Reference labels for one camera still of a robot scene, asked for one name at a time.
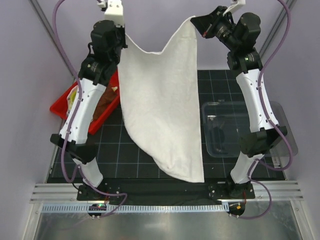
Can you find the yellow patterned towel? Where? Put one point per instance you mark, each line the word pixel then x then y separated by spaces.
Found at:
pixel 71 99

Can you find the black grid cutting mat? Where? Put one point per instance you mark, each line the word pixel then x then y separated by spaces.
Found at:
pixel 119 157

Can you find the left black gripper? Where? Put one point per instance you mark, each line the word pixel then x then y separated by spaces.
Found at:
pixel 121 31

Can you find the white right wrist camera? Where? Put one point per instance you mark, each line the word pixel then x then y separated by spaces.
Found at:
pixel 235 5

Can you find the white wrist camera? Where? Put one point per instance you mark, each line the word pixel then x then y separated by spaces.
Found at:
pixel 235 5
pixel 113 11

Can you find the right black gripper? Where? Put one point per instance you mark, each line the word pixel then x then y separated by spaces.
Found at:
pixel 206 24

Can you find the red plastic bin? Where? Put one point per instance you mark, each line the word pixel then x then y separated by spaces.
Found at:
pixel 60 106

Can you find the white terry towel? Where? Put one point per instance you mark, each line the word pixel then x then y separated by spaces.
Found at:
pixel 160 103

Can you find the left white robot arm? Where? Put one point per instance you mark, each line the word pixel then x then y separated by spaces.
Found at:
pixel 96 71

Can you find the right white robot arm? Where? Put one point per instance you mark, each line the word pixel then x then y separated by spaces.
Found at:
pixel 243 58

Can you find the clear plastic container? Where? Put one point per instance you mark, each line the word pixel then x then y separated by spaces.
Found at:
pixel 225 122

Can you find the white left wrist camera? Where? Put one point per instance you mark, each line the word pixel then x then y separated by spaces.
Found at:
pixel 113 11

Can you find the brown towel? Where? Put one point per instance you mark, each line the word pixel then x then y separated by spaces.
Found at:
pixel 105 100

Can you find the perforated metal cable rail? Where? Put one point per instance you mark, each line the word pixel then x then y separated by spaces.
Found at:
pixel 124 209

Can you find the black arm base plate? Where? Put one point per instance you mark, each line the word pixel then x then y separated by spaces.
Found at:
pixel 166 191

